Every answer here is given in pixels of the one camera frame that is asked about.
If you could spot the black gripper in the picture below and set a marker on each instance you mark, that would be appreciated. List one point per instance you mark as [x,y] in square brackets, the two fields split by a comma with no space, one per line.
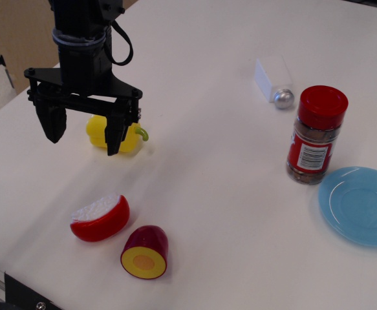
[84,81]

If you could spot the red and white toy sushi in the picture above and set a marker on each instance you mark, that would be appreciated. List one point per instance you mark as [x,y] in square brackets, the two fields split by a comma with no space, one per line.
[101,219]

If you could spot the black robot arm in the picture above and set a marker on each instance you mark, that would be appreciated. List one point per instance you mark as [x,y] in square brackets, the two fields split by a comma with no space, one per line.
[86,18]

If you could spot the light blue plate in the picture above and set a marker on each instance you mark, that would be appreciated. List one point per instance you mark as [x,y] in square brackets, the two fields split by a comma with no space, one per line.
[348,202]

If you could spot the yellow toy bell pepper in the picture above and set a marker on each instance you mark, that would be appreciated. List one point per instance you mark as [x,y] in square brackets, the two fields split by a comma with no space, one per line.
[95,130]

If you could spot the wooden cabinet panel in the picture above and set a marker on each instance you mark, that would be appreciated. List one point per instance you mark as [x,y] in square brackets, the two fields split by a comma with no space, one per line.
[26,38]

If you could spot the halved red toy fruit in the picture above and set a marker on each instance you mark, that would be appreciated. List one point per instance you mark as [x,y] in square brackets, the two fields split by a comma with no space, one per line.
[145,253]

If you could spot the white salt shaker silver cap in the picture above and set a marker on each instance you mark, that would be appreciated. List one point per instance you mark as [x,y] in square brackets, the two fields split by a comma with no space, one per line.
[273,78]

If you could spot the red lidded spice jar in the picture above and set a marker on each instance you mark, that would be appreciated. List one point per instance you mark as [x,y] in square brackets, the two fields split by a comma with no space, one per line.
[320,115]

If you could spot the black table corner bracket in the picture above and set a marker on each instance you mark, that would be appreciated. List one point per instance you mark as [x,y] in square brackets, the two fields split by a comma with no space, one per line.
[22,296]

